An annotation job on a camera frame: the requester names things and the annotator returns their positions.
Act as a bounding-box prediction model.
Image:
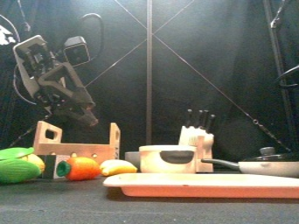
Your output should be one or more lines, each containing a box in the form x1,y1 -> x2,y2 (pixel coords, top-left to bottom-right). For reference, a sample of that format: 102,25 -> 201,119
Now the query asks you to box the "small grey container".
124,150 -> 141,169

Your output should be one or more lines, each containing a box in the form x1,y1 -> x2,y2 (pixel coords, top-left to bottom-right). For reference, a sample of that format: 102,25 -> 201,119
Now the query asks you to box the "toy corn with green husk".
0,146 -> 46,185

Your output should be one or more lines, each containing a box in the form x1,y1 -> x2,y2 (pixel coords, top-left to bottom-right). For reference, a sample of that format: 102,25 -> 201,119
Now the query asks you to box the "small toy picture cube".
41,154 -> 72,179

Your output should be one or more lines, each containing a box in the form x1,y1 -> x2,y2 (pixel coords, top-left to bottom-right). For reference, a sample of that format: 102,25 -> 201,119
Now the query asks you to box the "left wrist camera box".
61,35 -> 90,67

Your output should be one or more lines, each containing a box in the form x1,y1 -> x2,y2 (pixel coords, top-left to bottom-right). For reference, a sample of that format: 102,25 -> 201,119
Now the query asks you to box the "white toy knife block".
177,125 -> 216,173

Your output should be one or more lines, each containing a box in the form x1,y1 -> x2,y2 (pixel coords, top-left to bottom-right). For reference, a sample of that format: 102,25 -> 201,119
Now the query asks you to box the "grey toy frying pan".
200,157 -> 299,179

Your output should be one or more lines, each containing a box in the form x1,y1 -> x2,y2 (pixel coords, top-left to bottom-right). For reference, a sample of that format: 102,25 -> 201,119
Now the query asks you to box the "white toy pot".
137,144 -> 198,174

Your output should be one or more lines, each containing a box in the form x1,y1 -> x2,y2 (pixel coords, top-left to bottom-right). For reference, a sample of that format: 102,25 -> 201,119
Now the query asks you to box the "black pan lid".
240,146 -> 299,163

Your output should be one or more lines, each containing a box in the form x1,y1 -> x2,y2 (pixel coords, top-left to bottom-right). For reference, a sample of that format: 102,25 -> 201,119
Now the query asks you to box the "yellow toy banana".
98,158 -> 138,177

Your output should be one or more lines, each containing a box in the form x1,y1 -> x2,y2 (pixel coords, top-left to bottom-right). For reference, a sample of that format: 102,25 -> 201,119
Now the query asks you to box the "black cable loop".
273,64 -> 299,89

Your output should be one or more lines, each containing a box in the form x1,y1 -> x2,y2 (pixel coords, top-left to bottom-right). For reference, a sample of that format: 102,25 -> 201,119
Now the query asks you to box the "grey vertical frame post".
144,0 -> 154,138

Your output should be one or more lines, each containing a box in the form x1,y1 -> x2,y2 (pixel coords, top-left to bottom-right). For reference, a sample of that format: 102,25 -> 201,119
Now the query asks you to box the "dark slanted frame post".
263,0 -> 296,145

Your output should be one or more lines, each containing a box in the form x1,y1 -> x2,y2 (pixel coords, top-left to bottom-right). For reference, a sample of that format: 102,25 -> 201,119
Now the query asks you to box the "wooden toy toolbox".
32,120 -> 121,165

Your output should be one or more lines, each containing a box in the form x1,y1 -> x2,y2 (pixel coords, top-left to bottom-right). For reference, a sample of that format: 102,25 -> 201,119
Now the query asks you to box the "pink plastic tray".
101,172 -> 299,200

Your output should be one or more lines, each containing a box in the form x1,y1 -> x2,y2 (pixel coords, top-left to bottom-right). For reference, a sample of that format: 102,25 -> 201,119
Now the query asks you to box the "black-handled toy knife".
206,114 -> 217,135
201,109 -> 210,131
196,109 -> 204,130
185,108 -> 193,129

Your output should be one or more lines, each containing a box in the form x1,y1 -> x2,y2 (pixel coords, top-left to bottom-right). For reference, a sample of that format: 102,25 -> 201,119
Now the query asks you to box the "thin diagonal brace wire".
6,0 -> 196,148
112,0 -> 295,153

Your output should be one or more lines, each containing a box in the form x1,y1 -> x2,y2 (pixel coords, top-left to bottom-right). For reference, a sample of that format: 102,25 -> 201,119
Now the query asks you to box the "black camera cable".
77,12 -> 106,60

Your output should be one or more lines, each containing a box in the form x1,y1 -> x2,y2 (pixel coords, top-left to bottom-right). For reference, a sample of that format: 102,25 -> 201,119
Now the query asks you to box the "orange toy carrot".
56,157 -> 102,182

